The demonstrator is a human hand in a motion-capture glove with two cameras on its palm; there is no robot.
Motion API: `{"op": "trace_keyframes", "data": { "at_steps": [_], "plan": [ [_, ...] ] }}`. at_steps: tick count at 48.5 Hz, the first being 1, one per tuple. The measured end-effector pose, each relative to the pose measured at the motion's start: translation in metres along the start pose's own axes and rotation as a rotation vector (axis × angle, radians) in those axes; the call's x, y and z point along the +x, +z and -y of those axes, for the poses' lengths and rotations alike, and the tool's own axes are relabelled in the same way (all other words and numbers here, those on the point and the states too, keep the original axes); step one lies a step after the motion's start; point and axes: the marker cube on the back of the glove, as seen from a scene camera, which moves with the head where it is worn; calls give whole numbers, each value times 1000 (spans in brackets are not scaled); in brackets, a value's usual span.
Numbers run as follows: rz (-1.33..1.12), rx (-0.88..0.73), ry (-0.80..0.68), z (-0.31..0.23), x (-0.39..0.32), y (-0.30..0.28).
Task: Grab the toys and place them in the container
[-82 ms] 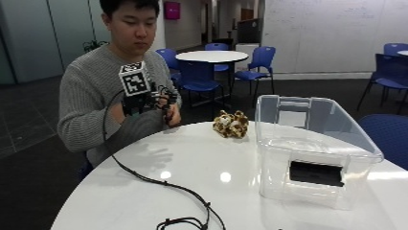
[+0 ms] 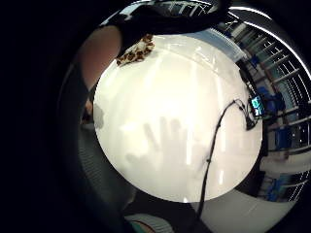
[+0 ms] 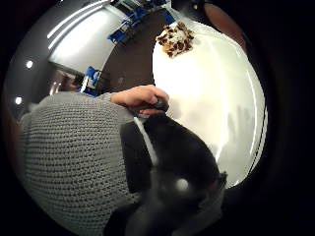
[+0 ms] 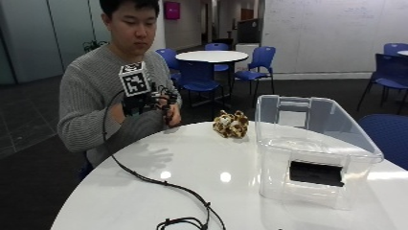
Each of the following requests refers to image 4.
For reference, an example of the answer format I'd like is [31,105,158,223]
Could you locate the white marker cube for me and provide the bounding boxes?
[117,60,153,98]

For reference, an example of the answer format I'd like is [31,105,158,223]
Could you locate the blue chair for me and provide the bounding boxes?
[154,48,182,82]
[356,53,408,114]
[177,60,228,119]
[383,42,408,57]
[232,46,278,108]
[204,42,232,73]

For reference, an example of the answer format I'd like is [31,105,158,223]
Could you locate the the person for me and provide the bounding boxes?
[56,0,184,169]

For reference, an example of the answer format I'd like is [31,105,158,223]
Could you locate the round white table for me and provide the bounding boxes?
[174,50,250,108]

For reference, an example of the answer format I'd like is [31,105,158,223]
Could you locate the leopard soft toy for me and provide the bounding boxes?
[212,109,250,139]

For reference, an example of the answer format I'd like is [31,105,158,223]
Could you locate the green potted plant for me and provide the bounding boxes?
[81,39,111,54]

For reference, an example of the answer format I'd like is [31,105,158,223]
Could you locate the white cabinet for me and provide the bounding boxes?
[236,42,261,73]

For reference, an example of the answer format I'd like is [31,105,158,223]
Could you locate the dark cabinet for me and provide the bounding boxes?
[236,18,261,44]

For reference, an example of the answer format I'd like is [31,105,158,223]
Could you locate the clear plastic storage bin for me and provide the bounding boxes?
[254,94,386,211]

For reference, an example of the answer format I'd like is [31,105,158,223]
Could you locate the black rectangular pad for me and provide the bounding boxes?
[289,160,346,188]

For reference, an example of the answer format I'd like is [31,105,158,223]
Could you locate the black glove cable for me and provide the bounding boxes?
[101,89,228,230]

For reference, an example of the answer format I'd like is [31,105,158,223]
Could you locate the pink wall sign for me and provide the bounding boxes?
[164,1,181,21]

